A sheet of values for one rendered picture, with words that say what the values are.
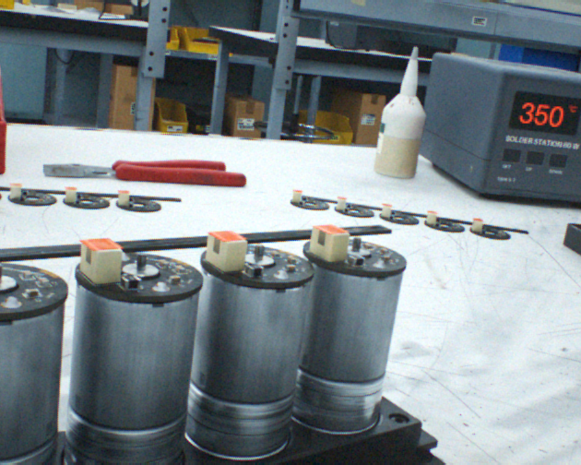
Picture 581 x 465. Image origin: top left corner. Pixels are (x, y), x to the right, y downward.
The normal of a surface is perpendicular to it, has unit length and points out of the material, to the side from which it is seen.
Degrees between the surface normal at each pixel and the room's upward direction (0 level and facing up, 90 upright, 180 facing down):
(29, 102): 90
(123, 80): 90
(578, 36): 90
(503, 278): 0
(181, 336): 90
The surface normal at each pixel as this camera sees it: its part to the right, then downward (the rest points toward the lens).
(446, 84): -0.98, -0.08
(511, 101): 0.15, 0.29
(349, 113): -0.88, 0.03
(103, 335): -0.37, 0.20
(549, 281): 0.13, -0.95
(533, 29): 0.40, 0.30
